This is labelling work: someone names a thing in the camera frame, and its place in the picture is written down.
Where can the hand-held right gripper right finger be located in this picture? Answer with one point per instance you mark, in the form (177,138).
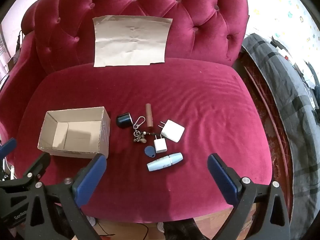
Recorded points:
(222,180)

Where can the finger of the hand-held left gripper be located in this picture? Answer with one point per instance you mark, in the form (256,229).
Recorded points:
(7,148)
(40,165)

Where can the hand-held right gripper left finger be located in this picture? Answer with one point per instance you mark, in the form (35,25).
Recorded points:
(88,177)

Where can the cardboard box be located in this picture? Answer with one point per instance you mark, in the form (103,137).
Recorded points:
(75,132)

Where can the light blue pen-shaped tube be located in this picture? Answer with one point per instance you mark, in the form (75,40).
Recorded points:
(162,162)

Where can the blue key fob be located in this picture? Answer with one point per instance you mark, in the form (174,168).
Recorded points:
(149,151)

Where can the black cylindrical cap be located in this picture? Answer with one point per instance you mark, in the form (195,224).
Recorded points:
(123,120)

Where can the large white charger plug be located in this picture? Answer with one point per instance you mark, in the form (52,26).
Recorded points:
(172,130)

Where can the small white charger plug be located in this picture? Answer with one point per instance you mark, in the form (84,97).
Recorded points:
(160,145)

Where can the brown lipstick tube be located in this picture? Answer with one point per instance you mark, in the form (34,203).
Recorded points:
(149,115)

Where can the small brown box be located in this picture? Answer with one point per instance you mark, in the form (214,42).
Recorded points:
(11,63)

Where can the red velvet tufted armchair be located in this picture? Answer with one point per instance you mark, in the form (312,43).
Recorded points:
(200,92)

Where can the cartoon printed curtain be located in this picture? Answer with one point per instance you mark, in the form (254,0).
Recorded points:
(3,50)

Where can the grey plaid blanket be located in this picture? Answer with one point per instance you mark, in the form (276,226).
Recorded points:
(282,92)

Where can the brown paper sheet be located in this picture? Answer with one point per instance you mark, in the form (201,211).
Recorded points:
(130,42)

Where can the white cartoon printed cloth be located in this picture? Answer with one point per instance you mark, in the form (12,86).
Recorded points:
(287,10)

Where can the dark wooden bed frame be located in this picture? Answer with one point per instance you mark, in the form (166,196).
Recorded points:
(260,105)

